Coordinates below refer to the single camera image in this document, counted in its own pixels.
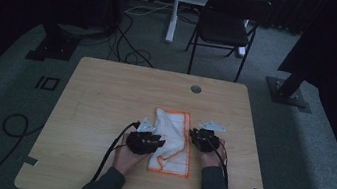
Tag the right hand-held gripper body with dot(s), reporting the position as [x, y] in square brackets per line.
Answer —
[206, 140]

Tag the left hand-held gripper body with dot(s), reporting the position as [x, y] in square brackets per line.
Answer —
[142, 142]

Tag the white cloth with orange edge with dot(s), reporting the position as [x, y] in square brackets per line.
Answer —
[172, 142]

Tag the person's right hand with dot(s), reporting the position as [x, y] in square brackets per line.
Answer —
[212, 158]

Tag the person's left hand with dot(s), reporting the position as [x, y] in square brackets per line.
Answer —
[126, 160]

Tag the grey table grommet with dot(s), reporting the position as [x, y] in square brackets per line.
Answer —
[196, 89]

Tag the black stand base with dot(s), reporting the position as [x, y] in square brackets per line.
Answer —
[286, 92]
[54, 47]

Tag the black folding chair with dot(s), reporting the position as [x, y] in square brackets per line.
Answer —
[227, 25]

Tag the black floor tape marker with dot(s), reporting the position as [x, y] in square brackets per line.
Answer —
[39, 82]

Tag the white desk frame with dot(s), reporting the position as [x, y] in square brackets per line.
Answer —
[174, 14]

